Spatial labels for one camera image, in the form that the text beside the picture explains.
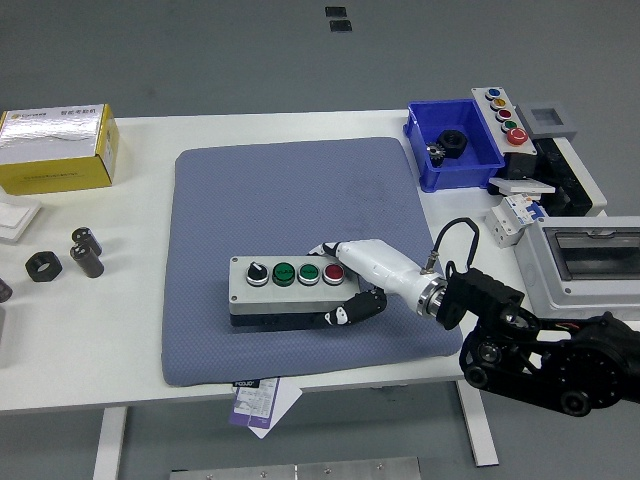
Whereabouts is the blue plastic bin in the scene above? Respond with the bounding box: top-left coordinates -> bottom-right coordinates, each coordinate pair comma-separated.
403,98 -> 506,193

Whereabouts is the yellow cardboard box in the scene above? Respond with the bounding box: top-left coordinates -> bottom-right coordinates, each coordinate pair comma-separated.
0,103 -> 121,196

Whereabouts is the blue-grey fabric mat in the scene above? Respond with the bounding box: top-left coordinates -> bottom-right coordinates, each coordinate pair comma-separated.
160,137 -> 464,388

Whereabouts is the grey distribution box clear lid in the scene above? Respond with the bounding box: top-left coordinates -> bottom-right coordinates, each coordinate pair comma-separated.
513,215 -> 640,321

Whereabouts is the black cylindrical capacitor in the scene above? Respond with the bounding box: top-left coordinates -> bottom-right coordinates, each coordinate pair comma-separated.
71,226 -> 104,256
69,242 -> 106,279

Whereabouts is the grey square frame box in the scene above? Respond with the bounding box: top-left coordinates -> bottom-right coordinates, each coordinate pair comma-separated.
514,102 -> 579,140

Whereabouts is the white circuit breaker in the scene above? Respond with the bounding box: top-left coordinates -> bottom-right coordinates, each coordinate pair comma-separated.
485,192 -> 549,250

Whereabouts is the grey four-button control box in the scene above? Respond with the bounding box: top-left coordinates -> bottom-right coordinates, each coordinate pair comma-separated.
228,254 -> 369,329

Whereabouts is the white card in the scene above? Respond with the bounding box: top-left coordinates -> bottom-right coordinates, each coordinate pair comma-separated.
248,383 -> 304,440

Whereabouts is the grey five-button control box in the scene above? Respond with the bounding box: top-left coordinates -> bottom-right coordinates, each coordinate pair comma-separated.
471,86 -> 540,180

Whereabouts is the small metal gear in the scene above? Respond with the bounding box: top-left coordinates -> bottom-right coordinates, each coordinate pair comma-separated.
425,141 -> 448,168

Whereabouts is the large black hex nut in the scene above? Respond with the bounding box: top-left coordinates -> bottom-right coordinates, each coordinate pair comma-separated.
436,129 -> 469,160
24,250 -> 64,283

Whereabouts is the white table leg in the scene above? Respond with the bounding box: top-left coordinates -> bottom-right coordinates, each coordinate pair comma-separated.
92,407 -> 129,480
455,380 -> 500,468

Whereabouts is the purple white product tag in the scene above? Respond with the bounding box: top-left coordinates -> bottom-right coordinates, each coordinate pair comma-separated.
228,377 -> 281,430

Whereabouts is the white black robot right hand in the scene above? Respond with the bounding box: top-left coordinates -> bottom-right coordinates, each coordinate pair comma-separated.
305,238 -> 440,329

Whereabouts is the white wall switch panel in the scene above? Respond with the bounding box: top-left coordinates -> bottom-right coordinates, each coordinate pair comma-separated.
488,175 -> 556,197

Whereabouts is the black and white rail device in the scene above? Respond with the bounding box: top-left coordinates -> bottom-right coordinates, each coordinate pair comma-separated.
532,135 -> 609,217

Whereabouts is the grey metal base plate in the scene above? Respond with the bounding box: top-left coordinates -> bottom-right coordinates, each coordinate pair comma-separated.
169,455 -> 421,480

